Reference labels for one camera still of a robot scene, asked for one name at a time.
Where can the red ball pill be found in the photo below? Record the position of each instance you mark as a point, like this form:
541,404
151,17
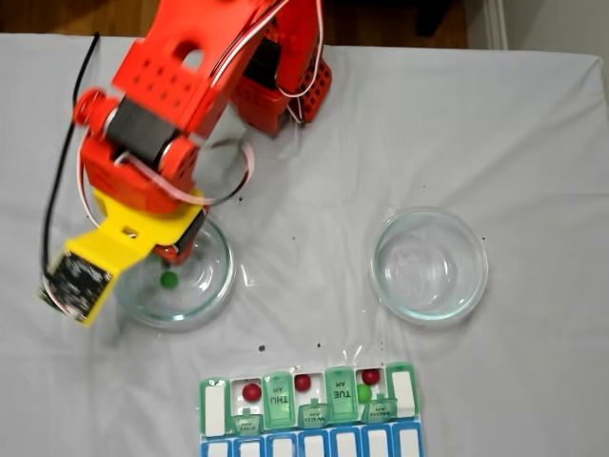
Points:
302,382
252,391
371,377

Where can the weekly pill organizer box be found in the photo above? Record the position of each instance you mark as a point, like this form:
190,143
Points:
309,438

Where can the white tablecloth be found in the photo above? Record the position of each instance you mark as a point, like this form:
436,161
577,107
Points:
523,143

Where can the glass bowl for green balls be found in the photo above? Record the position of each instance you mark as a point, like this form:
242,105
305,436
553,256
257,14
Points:
214,295

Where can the green ball pill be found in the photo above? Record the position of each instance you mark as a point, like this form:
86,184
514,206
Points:
169,280
364,393

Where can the glass bowl for red balls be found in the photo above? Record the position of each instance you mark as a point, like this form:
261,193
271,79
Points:
452,304

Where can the dark wooden furniture piece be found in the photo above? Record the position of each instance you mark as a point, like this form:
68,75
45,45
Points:
438,14

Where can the white wall baseboard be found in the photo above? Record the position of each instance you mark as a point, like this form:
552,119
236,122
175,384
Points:
497,24

